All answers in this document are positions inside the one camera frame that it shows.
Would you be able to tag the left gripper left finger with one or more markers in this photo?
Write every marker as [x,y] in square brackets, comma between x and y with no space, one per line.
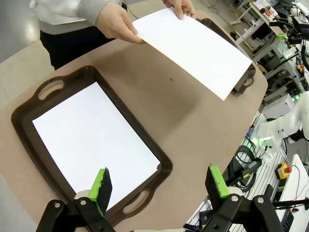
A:
[101,191]

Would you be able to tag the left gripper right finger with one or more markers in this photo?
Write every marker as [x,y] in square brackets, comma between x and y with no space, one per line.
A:
[217,186]

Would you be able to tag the white A4 paper sheet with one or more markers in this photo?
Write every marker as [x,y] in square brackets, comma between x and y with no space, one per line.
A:
[91,140]

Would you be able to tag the white A4 paper stack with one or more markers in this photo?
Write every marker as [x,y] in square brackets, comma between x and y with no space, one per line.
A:
[193,48]

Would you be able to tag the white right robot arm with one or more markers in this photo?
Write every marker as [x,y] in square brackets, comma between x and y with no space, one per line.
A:
[294,116]

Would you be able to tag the person's right forearm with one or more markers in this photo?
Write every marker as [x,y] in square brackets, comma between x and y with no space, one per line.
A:
[94,9]

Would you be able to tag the brown plastic serving tray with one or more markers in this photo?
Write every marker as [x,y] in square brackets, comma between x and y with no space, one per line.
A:
[239,89]
[149,145]

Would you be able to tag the yellow emergency stop button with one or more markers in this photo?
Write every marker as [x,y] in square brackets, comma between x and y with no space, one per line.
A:
[283,170]

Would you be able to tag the white desk board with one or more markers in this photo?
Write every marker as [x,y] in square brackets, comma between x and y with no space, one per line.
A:
[295,188]

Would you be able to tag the white box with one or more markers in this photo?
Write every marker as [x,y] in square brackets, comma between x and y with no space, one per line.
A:
[280,106]

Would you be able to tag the person in grey hoodie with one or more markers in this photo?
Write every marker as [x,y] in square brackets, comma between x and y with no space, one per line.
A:
[62,43]

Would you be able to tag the wooden top desk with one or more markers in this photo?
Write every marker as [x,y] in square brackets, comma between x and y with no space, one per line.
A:
[263,14]

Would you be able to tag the aluminium frame workbench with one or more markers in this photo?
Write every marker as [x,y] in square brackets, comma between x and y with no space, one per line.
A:
[282,62]

